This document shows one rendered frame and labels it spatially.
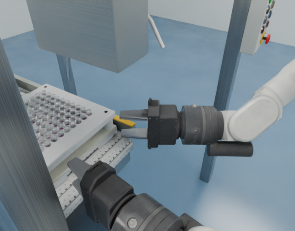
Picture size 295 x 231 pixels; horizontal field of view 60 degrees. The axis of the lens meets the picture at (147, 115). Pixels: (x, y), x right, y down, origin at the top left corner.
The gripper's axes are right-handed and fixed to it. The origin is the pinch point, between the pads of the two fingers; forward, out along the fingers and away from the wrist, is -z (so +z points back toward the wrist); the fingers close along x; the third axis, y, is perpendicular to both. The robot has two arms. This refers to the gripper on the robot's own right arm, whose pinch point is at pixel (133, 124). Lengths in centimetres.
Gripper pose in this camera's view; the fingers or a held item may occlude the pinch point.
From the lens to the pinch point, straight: 57.0
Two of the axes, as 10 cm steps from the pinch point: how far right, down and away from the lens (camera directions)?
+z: 10.0, 0.1, 0.0
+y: 0.1, -6.1, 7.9
